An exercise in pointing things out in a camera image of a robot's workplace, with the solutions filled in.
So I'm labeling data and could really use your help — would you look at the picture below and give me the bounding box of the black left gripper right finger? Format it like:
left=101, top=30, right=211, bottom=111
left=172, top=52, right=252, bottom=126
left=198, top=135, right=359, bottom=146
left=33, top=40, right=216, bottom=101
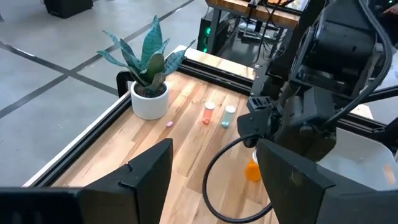
left=257, top=138, right=340, bottom=224

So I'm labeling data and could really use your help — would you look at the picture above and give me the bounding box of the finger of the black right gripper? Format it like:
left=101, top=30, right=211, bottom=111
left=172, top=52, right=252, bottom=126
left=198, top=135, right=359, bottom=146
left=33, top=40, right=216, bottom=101
left=273, top=126, right=338, bottom=162
left=238, top=110, right=276, bottom=149

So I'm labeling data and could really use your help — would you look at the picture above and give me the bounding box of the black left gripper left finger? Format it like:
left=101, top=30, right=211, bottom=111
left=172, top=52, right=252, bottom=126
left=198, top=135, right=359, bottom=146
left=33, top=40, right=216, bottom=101
left=74, top=138, right=174, bottom=224

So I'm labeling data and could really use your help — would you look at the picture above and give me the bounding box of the small teal pill bottle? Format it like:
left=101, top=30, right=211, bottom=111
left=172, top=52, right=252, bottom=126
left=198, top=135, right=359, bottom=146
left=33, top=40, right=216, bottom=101
left=221, top=105, right=236, bottom=129

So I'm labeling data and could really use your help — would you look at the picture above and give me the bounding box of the small red pill bottle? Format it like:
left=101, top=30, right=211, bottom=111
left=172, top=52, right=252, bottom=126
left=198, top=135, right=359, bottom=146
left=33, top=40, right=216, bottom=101
left=202, top=101, right=216, bottom=126

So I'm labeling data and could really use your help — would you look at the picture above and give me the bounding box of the snake plant in white pot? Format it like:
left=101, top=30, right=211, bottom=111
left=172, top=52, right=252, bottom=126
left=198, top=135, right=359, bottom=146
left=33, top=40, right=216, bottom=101
left=96, top=15, right=197, bottom=121

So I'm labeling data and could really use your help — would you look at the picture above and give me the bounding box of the workbench with metal legs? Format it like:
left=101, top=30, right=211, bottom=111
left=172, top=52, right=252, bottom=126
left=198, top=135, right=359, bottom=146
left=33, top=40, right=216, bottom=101
left=205, top=0, right=310, bottom=68

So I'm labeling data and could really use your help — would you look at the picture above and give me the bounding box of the black computer with green lights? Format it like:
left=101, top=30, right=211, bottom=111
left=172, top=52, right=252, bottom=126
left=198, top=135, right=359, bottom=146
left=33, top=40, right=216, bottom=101
left=197, top=17, right=225, bottom=56

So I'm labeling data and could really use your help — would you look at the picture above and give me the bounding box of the black floor box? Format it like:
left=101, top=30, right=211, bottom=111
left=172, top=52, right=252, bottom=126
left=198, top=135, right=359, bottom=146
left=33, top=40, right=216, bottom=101
left=43, top=0, right=94, bottom=19

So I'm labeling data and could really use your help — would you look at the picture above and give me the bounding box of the black looped camera cable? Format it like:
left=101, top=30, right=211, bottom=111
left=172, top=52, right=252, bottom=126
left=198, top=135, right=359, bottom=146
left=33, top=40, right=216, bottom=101
left=201, top=133, right=274, bottom=224

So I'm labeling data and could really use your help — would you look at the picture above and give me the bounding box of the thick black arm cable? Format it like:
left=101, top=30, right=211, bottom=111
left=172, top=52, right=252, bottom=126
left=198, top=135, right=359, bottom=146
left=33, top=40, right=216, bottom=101
left=322, top=0, right=394, bottom=128

